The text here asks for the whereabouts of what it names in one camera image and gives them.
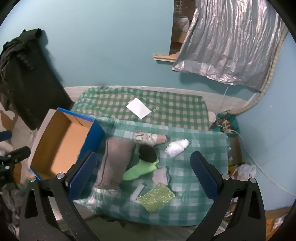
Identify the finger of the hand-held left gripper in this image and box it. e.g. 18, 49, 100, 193
0, 146, 31, 163
0, 130, 12, 142

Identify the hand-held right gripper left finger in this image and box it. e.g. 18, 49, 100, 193
20, 151, 100, 241

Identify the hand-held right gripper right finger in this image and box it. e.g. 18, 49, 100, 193
187, 151, 266, 241

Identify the white cloth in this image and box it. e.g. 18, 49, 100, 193
165, 138, 190, 157

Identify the blue cardboard box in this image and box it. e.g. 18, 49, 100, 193
28, 107, 105, 181

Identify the black sock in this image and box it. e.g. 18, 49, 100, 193
138, 145, 159, 163

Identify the brown cardboard piece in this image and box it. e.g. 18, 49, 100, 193
0, 109, 19, 132

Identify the light green checked tablecloth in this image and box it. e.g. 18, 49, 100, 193
73, 116, 232, 226

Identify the grey folded cloth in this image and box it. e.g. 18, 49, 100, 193
95, 137, 137, 192

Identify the crumpled white plastic bag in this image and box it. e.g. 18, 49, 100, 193
231, 163, 257, 180

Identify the small grey cloth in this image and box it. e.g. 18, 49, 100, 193
152, 167, 171, 186

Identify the green sock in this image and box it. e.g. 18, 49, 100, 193
122, 160, 160, 181

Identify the power strip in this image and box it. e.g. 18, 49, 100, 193
217, 118, 234, 133

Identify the white tube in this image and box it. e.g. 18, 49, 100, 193
130, 183, 146, 202

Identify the black hanging garment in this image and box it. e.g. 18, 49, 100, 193
0, 29, 74, 130

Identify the dark green checked cloth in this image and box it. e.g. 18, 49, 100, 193
69, 87, 210, 131

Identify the white paper sheet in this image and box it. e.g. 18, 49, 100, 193
126, 98, 152, 119

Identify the yellowish patterned fabric band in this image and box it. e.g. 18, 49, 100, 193
238, 35, 288, 114

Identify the wooden window sill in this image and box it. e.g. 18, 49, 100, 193
153, 52, 179, 62

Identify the silver foil curtain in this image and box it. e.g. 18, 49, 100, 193
172, 0, 288, 91

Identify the white cable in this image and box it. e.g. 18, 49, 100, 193
213, 125, 296, 196

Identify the thin white cord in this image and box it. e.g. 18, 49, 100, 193
217, 86, 228, 116

